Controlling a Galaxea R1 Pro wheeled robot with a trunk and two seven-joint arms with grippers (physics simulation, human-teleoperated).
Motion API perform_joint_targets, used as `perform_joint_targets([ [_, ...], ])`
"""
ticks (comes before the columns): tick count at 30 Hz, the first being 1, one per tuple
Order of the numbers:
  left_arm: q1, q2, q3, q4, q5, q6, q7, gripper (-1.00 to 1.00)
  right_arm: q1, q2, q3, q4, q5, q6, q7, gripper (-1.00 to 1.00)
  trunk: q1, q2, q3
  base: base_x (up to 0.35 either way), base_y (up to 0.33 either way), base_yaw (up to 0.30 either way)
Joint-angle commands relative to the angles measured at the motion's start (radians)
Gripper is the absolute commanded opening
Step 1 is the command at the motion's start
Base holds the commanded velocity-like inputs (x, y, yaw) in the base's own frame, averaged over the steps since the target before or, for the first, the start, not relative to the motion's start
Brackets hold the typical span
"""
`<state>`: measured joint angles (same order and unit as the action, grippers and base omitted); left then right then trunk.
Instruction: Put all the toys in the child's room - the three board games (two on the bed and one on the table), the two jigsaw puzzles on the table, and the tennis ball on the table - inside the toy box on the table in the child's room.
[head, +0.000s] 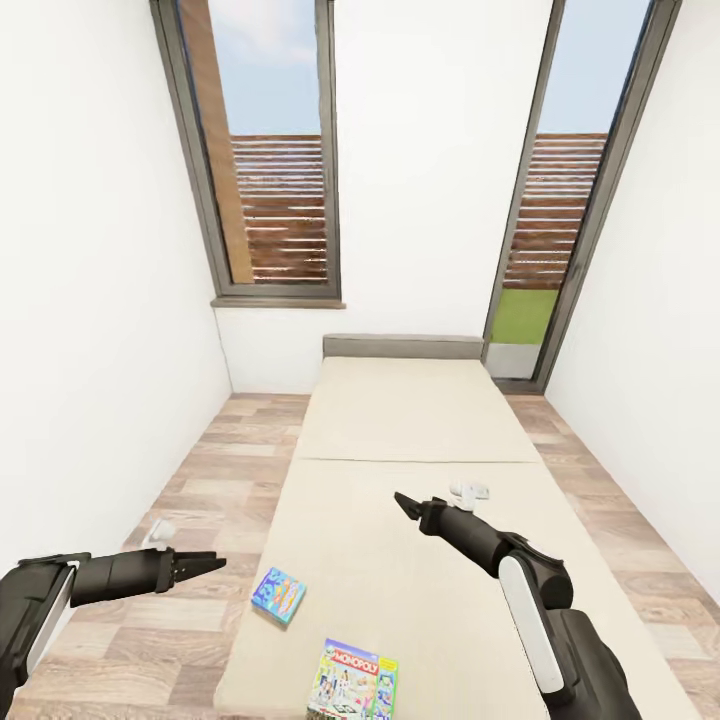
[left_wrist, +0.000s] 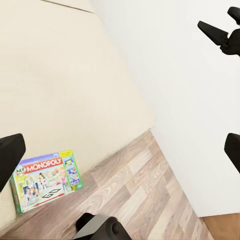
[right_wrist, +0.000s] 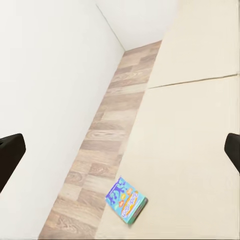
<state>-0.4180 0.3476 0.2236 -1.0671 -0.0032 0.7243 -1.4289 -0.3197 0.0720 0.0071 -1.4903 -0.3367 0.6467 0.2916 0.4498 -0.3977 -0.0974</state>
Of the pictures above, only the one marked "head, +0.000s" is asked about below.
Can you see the board game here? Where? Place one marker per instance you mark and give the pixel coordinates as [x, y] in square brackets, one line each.
[279, 595]
[352, 684]

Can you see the bed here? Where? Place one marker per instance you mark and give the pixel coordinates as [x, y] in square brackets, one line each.
[414, 413]

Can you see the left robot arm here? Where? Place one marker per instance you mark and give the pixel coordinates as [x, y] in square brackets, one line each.
[34, 594]

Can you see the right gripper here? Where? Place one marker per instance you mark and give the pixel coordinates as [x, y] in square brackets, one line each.
[437, 518]

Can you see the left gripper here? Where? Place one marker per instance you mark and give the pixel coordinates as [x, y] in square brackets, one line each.
[140, 572]

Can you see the door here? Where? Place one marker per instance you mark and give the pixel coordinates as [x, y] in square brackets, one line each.
[599, 62]

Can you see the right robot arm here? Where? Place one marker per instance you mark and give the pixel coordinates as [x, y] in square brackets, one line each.
[578, 676]

